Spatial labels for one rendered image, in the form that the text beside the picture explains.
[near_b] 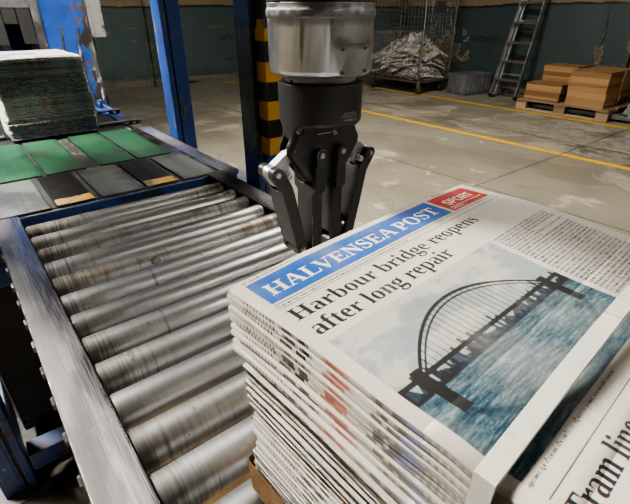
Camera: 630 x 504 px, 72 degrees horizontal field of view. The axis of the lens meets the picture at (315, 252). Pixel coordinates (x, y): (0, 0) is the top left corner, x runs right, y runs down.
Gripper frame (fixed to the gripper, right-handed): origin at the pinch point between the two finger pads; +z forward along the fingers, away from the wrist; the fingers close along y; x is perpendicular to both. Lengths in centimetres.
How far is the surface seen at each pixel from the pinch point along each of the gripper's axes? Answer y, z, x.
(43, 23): 33, -20, 309
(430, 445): -14.3, -8.7, -25.1
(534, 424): -11.0, -10.0, -27.8
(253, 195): 24, 14, 55
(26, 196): -19, 14, 89
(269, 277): -12.5, -9.2, -9.9
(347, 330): -12.5, -9.5, -17.8
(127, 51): 240, 33, 823
